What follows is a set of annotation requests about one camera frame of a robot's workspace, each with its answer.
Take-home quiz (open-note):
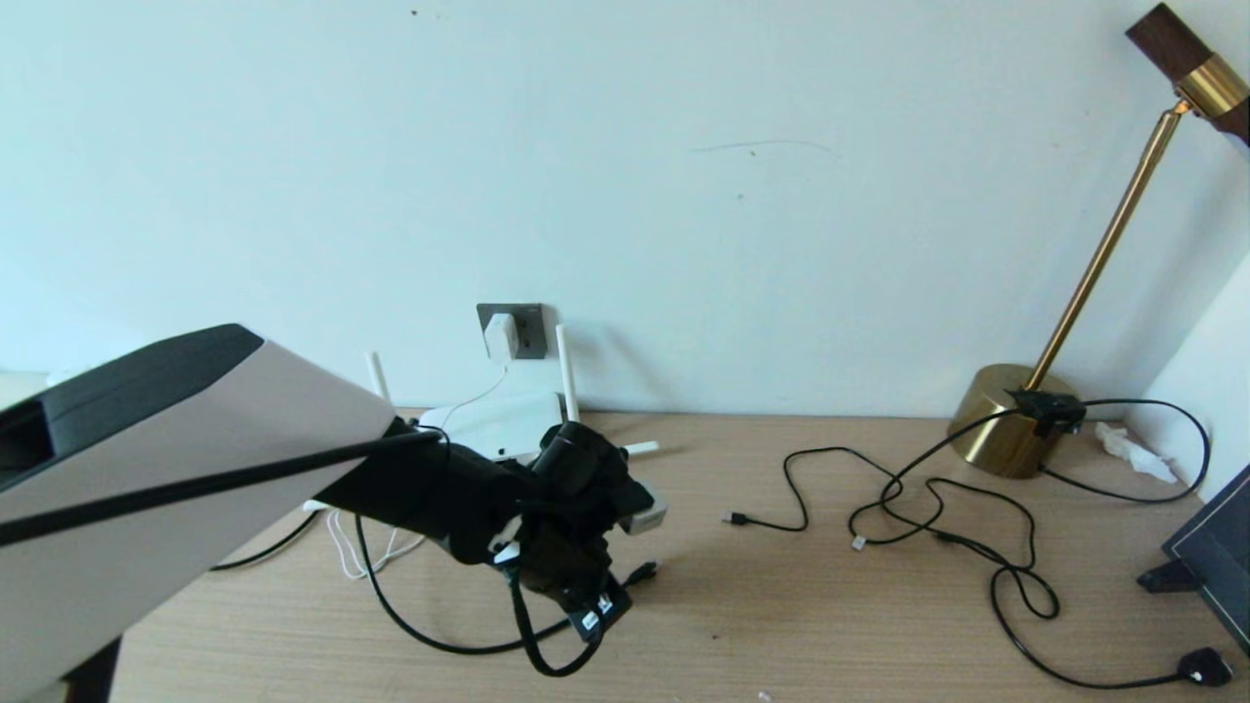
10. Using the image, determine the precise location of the white router with antennas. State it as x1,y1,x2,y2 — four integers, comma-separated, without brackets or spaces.
303,324,659,514

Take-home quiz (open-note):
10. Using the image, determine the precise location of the black ethernet cable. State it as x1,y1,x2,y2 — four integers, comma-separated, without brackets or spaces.
354,513,658,655

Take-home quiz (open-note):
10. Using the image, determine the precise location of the black lamp power cable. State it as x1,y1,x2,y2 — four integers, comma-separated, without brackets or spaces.
848,395,1233,690

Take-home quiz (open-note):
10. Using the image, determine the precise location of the black USB cable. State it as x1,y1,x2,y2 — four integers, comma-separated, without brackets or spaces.
721,445,1063,622

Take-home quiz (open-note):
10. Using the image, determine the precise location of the black clip stand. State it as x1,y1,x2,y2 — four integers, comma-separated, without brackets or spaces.
1138,561,1202,595

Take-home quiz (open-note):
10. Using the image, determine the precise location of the black cable with silver tip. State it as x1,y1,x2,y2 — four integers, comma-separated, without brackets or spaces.
850,476,1036,577

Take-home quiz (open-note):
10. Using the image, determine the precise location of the crumpled white tissue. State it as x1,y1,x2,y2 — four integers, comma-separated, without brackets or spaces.
1094,420,1180,484

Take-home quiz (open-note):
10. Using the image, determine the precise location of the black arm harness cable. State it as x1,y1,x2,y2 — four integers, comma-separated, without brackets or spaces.
0,430,442,548

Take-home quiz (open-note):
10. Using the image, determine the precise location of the grey wall socket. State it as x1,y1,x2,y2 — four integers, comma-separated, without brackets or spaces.
476,302,546,360

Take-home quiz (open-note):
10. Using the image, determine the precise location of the black clip on lamp base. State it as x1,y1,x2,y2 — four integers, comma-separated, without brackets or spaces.
1006,389,1088,438

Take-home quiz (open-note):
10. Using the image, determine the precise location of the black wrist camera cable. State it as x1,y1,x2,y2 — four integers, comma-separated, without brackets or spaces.
508,571,612,679

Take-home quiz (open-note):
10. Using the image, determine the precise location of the thin white adapter cable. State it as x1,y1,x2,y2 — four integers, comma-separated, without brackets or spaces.
327,359,511,579

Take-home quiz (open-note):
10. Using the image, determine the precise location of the brass desk lamp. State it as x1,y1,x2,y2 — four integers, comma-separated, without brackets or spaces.
947,0,1250,479

